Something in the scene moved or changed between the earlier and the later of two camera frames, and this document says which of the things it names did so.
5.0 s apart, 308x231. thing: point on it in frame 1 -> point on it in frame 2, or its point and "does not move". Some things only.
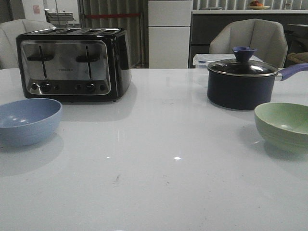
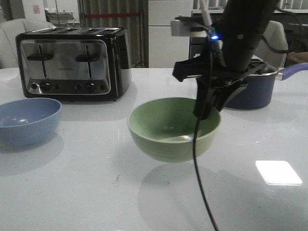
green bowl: x=283 y=126 -> x=163 y=128
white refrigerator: x=169 y=22 does not move
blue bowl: x=28 y=121 does not move
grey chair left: x=9 y=30 does not move
